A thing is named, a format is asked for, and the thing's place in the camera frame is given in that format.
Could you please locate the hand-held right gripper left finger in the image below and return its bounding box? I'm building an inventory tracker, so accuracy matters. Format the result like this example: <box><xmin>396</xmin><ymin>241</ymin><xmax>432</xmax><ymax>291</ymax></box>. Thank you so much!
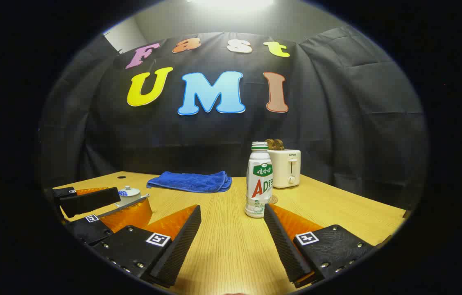
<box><xmin>91</xmin><ymin>204</ymin><xmax>202</xmax><ymax>288</ymax></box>

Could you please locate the cream toaster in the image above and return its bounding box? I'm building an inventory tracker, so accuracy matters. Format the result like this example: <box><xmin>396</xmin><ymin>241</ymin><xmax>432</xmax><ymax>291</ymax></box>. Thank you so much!
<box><xmin>267</xmin><ymin>149</ymin><xmax>301</xmax><ymax>189</ymax></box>

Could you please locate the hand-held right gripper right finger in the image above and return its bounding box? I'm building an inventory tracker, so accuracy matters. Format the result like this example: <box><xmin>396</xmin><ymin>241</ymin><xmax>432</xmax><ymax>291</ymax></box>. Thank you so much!
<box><xmin>263</xmin><ymin>203</ymin><xmax>376</xmax><ymax>288</ymax></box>

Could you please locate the white green-label water bottle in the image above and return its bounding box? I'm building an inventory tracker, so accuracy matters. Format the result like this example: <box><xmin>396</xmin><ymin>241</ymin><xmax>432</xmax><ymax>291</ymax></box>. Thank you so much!
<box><xmin>245</xmin><ymin>141</ymin><xmax>274</xmax><ymax>218</ymax></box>

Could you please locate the black backdrop cloth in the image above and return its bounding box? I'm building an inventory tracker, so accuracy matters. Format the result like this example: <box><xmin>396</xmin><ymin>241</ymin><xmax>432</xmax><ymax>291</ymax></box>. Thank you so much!
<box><xmin>38</xmin><ymin>25</ymin><xmax>428</xmax><ymax>210</ymax></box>

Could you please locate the blue towel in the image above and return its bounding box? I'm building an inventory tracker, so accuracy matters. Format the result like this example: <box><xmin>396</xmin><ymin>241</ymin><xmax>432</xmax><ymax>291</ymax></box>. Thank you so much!
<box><xmin>146</xmin><ymin>171</ymin><xmax>232</xmax><ymax>193</ymax></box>

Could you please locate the ceiling light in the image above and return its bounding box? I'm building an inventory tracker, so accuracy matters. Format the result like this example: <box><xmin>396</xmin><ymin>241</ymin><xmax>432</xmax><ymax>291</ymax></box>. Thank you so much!
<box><xmin>186</xmin><ymin>0</ymin><xmax>276</xmax><ymax>9</ymax></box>

